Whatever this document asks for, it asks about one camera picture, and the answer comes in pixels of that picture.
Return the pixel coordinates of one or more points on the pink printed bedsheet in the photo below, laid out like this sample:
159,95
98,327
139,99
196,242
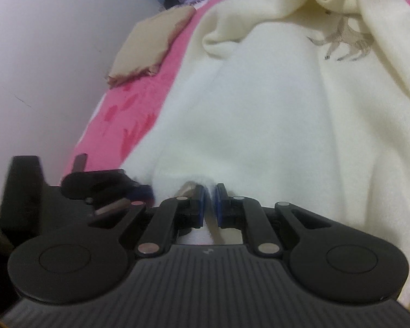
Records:
129,109

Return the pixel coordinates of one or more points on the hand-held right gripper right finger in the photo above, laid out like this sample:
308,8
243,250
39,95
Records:
220,208

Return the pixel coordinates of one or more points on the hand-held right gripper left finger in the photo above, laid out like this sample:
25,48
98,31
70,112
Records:
201,206

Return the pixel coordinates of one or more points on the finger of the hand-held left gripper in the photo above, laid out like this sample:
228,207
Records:
111,208
99,182

